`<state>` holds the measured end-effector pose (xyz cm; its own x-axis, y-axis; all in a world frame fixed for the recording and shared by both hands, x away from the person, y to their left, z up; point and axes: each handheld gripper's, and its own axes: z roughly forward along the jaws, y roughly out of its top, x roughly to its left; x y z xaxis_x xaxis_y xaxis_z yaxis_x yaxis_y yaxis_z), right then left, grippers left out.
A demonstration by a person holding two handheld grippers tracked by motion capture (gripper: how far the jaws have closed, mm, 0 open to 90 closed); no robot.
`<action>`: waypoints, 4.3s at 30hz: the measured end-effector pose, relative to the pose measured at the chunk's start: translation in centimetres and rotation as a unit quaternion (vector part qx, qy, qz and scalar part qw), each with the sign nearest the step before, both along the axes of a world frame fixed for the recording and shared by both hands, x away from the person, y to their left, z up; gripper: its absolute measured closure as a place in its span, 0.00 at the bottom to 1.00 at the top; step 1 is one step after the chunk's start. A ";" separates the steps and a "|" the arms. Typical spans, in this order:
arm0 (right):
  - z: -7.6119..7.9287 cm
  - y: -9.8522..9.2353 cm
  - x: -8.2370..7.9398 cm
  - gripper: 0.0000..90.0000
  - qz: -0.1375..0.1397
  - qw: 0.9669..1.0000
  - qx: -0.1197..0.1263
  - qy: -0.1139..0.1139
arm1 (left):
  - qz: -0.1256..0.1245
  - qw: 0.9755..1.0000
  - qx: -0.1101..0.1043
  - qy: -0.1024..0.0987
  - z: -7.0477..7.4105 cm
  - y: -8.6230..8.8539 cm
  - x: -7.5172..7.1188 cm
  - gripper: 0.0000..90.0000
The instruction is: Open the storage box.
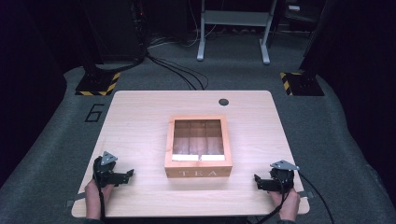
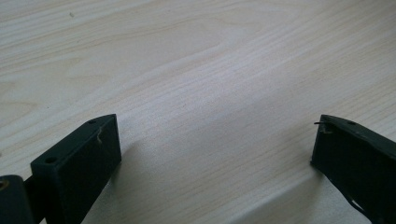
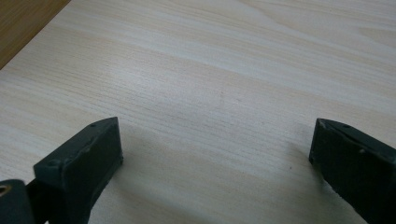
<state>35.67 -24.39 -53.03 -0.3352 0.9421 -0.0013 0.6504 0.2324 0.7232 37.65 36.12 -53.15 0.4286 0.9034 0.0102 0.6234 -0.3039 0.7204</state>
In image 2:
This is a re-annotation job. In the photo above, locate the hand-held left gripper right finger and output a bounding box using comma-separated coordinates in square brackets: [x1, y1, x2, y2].
[310, 114, 396, 224]

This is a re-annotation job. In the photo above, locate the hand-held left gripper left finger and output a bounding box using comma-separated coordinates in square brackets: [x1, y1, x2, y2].
[23, 113, 122, 224]

